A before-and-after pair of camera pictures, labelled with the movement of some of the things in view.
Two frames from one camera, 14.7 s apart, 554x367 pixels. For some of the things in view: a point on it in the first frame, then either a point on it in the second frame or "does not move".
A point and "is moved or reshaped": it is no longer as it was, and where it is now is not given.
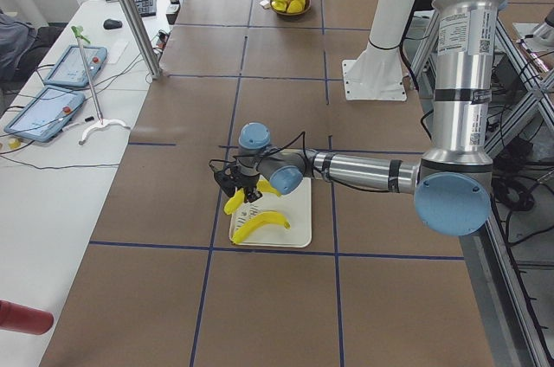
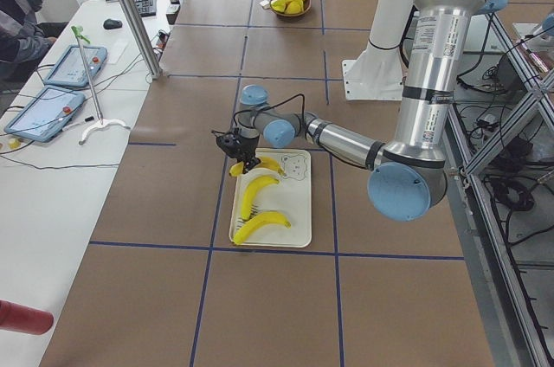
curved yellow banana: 236,200 is moved or reshaped
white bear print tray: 295,206 does not move
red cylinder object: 17,318 does not move
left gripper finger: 251,194 to 248,156
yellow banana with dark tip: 257,221 does not move
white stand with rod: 80,36 does not move
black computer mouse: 112,24 does not move
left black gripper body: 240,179 to 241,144
